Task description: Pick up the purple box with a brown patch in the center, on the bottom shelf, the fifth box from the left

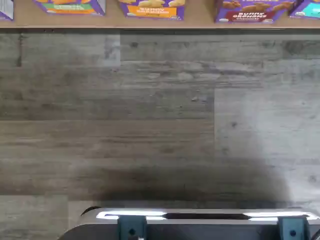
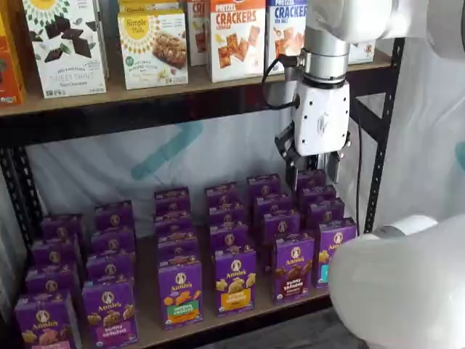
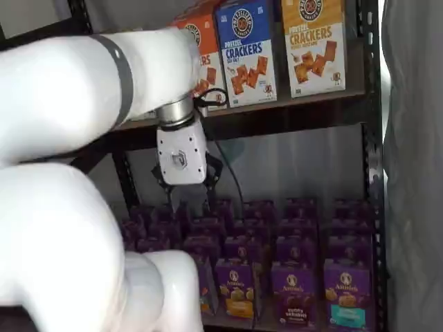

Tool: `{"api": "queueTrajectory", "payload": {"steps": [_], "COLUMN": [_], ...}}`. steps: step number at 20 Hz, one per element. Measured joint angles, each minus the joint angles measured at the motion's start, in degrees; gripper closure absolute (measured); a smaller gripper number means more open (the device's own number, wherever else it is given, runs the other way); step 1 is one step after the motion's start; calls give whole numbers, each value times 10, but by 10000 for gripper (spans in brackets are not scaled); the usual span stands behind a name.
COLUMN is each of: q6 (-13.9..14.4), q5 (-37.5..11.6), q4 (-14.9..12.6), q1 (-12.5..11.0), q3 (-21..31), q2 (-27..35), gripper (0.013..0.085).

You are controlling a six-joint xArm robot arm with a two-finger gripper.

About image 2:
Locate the teal tape strip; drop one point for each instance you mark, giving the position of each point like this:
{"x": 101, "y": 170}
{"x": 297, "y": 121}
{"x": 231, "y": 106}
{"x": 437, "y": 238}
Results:
{"x": 170, "y": 149}

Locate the purple Annie's box pink label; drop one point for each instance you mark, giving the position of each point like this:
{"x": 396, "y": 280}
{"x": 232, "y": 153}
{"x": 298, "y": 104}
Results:
{"x": 43, "y": 320}

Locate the Simple Mills almond bar box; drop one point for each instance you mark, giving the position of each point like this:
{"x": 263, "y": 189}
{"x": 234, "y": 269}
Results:
{"x": 149, "y": 5}
{"x": 152, "y": 51}

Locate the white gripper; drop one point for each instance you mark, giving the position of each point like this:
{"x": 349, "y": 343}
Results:
{"x": 319, "y": 116}

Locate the purple Annie's snack box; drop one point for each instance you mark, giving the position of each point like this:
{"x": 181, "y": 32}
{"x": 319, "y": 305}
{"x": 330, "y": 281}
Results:
{"x": 310, "y": 180}
{"x": 225, "y": 216}
{"x": 316, "y": 194}
{"x": 178, "y": 253}
{"x": 178, "y": 238}
{"x": 47, "y": 281}
{"x": 229, "y": 238}
{"x": 263, "y": 187}
{"x": 272, "y": 205}
{"x": 325, "y": 214}
{"x": 281, "y": 225}
{"x": 221, "y": 196}
{"x": 172, "y": 200}
{"x": 109, "y": 269}
{"x": 54, "y": 254}
{"x": 114, "y": 218}
{"x": 172, "y": 220}
{"x": 112, "y": 241}
{"x": 61, "y": 229}

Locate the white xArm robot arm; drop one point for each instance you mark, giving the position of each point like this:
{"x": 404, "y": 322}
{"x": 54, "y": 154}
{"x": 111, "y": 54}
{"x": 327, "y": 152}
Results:
{"x": 399, "y": 291}

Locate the purple Annie's box brown patch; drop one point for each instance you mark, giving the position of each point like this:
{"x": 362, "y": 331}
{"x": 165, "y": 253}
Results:
{"x": 292, "y": 269}

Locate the yellow-topped pretzel crackers box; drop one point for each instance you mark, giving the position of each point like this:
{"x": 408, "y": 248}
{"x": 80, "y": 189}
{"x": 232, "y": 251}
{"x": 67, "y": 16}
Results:
{"x": 363, "y": 52}

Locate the purple Annie's box yellow label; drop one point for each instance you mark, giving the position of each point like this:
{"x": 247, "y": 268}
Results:
{"x": 234, "y": 283}

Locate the purple Annie's box green label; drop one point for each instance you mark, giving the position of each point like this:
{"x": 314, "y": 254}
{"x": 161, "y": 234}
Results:
{"x": 179, "y": 291}

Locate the purple Annie's box teal label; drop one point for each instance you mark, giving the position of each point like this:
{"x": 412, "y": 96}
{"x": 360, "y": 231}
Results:
{"x": 334, "y": 236}

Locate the black metal shelving rack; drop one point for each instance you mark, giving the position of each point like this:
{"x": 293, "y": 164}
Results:
{"x": 109, "y": 121}

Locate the purple Annie's bunny grahams box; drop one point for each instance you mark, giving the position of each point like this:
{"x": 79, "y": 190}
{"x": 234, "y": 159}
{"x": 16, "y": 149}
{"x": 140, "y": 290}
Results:
{"x": 109, "y": 312}

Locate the red cracker box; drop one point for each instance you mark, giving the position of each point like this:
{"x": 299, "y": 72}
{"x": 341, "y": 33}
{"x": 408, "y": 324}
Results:
{"x": 198, "y": 32}

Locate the white Sweet Thins box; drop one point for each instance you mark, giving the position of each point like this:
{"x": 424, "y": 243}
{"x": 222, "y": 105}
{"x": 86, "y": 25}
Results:
{"x": 65, "y": 54}

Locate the blue sea salt crackers box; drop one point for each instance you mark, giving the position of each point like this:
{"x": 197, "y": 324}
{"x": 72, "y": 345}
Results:
{"x": 285, "y": 36}

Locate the cheddar pretzel crackers box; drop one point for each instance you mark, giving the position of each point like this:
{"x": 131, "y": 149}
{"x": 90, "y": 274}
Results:
{"x": 236, "y": 43}

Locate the orange snack box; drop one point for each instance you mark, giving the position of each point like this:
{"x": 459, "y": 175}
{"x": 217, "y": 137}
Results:
{"x": 11, "y": 65}

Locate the teal tape patch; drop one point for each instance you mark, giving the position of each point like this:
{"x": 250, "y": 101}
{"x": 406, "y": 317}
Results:
{"x": 460, "y": 152}

